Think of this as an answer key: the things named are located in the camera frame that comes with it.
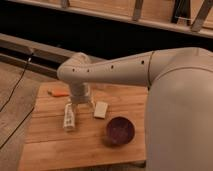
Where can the dark purple ceramic bowl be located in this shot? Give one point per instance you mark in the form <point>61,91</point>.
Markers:
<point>120,131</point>

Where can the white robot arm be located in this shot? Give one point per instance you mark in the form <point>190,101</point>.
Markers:
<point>179,107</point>

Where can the white sponge block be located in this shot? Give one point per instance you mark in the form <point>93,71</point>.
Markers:
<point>100,110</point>

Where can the orange carrot toy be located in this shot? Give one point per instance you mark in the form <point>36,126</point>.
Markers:
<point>57,93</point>

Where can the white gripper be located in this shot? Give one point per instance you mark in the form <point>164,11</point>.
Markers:
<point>80,93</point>

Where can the grey metal rail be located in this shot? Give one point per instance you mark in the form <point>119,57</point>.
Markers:
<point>44,59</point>

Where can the white plastic bottle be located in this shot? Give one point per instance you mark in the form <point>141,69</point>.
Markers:
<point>69,122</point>

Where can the wooden cutting board table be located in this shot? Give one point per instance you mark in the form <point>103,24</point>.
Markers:
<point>49,147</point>

